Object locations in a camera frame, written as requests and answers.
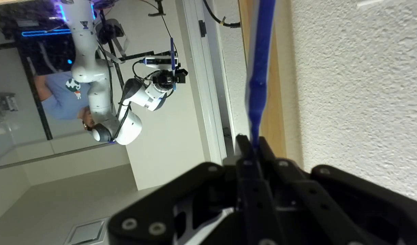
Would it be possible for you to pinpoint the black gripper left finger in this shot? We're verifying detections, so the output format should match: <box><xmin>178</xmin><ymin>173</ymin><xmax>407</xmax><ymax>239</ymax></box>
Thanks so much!
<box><xmin>107</xmin><ymin>134</ymin><xmax>274</xmax><ymax>245</ymax></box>

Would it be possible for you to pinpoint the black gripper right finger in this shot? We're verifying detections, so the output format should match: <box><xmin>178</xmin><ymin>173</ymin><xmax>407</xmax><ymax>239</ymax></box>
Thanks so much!
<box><xmin>257</xmin><ymin>135</ymin><xmax>417</xmax><ymax>245</ymax></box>

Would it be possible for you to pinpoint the blue toothbrush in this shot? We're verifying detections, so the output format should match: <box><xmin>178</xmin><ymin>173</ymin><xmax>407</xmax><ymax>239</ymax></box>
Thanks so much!
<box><xmin>246</xmin><ymin>0</ymin><xmax>280</xmax><ymax>154</ymax></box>

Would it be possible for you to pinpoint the wood framed wall mirror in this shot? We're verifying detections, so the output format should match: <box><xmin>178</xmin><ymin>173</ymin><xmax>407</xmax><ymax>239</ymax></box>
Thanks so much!
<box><xmin>0</xmin><ymin>0</ymin><xmax>304</xmax><ymax>245</ymax></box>

